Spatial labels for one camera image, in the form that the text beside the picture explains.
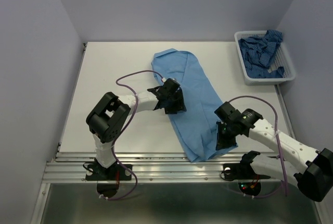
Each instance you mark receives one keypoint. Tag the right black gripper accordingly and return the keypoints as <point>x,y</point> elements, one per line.
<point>222,143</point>

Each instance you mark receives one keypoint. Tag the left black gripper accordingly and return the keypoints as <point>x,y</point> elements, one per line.
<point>179,104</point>

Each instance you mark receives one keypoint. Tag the light blue long sleeve shirt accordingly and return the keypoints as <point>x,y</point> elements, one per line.
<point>196,127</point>

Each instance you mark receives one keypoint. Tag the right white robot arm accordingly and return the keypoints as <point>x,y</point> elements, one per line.
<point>297,164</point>

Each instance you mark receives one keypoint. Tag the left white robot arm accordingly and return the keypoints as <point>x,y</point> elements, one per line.
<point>107,119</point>

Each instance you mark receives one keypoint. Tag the dark blue patterned shirt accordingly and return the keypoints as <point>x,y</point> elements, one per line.
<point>259,53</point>

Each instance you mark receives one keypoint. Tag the white plastic basket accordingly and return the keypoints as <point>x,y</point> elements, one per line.
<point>282,59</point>

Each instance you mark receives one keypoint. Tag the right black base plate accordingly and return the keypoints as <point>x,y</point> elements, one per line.
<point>239,171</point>

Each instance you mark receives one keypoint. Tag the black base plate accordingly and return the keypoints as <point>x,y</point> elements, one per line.
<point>117,173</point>
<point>239,171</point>

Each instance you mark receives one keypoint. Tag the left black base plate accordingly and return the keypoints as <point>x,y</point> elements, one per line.
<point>117,173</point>

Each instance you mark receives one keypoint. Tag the aluminium mounting rail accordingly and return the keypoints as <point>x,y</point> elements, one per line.
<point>149,168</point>

